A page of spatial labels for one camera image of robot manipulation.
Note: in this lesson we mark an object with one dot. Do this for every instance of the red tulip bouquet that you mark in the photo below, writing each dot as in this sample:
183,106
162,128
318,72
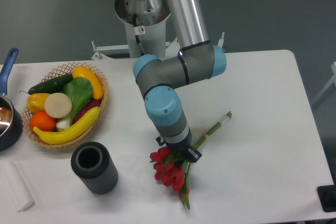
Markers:
172,168

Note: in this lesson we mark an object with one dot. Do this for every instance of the orange fruit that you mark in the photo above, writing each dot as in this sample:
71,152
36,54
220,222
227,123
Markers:
43,121

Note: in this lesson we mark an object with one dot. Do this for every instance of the yellow banana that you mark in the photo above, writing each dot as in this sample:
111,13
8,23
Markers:
72,132

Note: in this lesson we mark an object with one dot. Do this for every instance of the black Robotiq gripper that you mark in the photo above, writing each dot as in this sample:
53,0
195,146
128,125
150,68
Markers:
183,147

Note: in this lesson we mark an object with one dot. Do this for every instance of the yellow bell pepper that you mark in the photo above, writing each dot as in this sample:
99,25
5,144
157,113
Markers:
36,102

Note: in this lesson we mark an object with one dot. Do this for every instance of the woven wicker basket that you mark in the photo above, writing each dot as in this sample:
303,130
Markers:
61,71

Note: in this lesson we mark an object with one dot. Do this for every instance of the white folded cloth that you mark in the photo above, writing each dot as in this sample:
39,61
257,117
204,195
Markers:
17,188

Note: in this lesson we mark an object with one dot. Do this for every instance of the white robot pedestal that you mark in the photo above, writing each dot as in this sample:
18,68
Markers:
145,25

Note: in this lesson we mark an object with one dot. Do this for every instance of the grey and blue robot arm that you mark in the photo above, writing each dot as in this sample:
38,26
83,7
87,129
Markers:
171,47

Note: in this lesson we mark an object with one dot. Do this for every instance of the white furniture frame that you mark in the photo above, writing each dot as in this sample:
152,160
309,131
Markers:
327,89

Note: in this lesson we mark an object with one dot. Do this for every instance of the dark grey ribbed vase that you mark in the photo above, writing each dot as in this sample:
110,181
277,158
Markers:
92,163

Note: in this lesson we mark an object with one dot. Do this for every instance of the purple eggplant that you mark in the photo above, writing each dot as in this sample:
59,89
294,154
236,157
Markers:
90,105

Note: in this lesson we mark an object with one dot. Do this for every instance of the green bok choy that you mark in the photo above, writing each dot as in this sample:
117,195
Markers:
80,91

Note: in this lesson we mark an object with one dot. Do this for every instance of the blue handled saucepan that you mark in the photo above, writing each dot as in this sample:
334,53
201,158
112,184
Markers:
11,121

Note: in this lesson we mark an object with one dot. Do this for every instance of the yellow squash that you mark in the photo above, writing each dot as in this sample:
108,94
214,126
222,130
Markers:
85,72

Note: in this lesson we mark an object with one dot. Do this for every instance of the black device at edge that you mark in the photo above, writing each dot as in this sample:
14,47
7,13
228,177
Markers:
327,197

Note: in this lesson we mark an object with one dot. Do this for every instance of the green cucumber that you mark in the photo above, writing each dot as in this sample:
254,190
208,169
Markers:
50,86

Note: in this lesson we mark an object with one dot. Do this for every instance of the beige round disc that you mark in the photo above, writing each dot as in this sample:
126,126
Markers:
58,105

